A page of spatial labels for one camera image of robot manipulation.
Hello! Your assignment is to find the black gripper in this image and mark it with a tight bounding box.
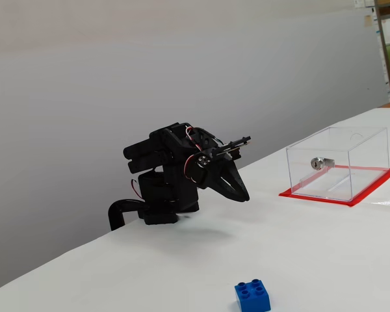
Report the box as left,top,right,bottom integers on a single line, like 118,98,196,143
185,148,251,204

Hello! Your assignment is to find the blue lego brick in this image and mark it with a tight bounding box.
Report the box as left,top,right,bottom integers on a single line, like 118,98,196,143
234,278,272,312

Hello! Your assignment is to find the transparent plastic box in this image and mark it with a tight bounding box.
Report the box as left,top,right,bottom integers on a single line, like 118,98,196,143
285,126,390,202

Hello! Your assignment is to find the silver cylinder lock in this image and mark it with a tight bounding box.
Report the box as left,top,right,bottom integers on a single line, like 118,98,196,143
310,157,336,171

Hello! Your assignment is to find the black table clamp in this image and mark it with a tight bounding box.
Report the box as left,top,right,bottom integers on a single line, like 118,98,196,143
108,200,148,231

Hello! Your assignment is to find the red tape rectangle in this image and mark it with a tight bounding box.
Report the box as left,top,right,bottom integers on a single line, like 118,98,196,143
278,164,390,208

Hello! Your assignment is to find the metal shelf upright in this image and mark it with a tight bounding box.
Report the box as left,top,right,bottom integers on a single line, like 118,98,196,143
374,0,390,102

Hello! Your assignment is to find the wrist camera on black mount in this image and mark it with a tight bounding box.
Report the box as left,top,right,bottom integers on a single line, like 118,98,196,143
214,135,252,161

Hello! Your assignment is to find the red white gripper servo cable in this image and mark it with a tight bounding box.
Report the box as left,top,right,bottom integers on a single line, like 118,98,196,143
183,125,203,185

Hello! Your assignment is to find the red white base servo cable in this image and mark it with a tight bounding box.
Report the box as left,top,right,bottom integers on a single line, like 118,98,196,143
130,178,143,200

